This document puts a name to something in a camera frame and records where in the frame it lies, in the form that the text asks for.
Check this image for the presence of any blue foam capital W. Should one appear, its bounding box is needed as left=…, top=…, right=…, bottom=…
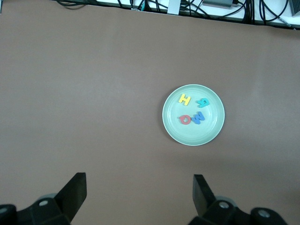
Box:
left=191, top=111, right=206, bottom=125

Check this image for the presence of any red foam capital Q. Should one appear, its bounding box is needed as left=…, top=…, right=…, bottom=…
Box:
left=177, top=114, right=192, bottom=126

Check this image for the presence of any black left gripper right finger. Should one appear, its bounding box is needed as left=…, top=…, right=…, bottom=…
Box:
left=188, top=174, right=288, bottom=225

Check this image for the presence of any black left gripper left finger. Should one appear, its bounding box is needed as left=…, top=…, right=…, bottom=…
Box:
left=0, top=172, right=87, bottom=225

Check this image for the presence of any green plate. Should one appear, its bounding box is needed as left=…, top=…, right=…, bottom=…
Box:
left=162, top=84, right=225, bottom=146

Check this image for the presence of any teal foam capital R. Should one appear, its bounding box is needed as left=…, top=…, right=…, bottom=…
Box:
left=196, top=97, right=210, bottom=108

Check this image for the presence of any grey flat device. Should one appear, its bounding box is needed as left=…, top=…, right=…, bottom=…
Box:
left=202, top=0, right=235, bottom=8

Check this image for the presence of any light grey table post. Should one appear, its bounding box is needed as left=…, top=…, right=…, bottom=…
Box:
left=167, top=0, right=181, bottom=15

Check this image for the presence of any brown table mat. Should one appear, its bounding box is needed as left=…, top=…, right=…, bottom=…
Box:
left=0, top=0, right=300, bottom=225

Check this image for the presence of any black floor cable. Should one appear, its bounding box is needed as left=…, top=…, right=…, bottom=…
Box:
left=243, top=0, right=256, bottom=24

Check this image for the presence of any grey ribbed device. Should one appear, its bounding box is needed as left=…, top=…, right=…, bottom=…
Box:
left=289, top=0, right=300, bottom=17

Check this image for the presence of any yellow foam capital H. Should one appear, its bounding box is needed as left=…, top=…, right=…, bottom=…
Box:
left=178, top=93, right=191, bottom=106

